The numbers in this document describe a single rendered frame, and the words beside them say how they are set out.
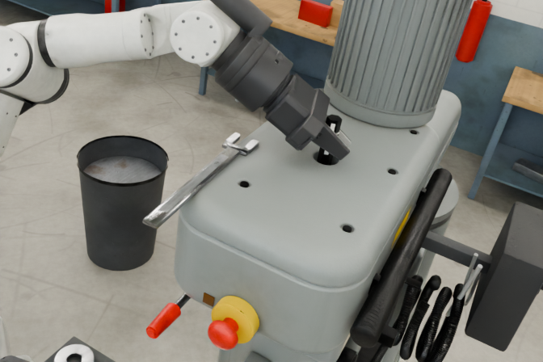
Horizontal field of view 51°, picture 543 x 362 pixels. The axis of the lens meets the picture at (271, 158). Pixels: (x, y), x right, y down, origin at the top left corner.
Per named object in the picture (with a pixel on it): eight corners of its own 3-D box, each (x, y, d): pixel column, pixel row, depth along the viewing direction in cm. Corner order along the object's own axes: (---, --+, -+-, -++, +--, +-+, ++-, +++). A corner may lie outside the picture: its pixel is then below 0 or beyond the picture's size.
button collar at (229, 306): (248, 352, 71) (255, 318, 68) (208, 330, 73) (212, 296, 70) (256, 341, 72) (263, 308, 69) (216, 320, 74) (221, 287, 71)
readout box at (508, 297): (510, 357, 106) (557, 274, 95) (462, 335, 109) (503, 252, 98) (521, 293, 122) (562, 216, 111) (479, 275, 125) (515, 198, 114)
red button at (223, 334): (230, 359, 68) (234, 337, 66) (202, 344, 70) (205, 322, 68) (244, 341, 71) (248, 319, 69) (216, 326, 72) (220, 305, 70)
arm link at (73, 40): (142, 23, 83) (17, 35, 85) (116, -3, 73) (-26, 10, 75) (145, 94, 82) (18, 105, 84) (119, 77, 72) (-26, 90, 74)
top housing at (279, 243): (328, 379, 69) (359, 284, 61) (153, 287, 78) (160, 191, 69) (421, 200, 107) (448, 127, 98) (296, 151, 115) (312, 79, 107)
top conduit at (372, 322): (372, 354, 68) (380, 334, 66) (340, 338, 70) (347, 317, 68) (448, 187, 104) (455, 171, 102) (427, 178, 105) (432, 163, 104)
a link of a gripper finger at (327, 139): (338, 161, 81) (305, 133, 80) (353, 146, 80) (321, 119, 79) (337, 166, 80) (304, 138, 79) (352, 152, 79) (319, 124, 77)
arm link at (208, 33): (224, 105, 74) (153, 47, 71) (233, 83, 83) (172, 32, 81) (281, 39, 70) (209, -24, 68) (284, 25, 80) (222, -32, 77)
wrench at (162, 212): (164, 233, 63) (164, 228, 63) (134, 220, 64) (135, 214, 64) (258, 145, 83) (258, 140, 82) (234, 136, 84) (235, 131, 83)
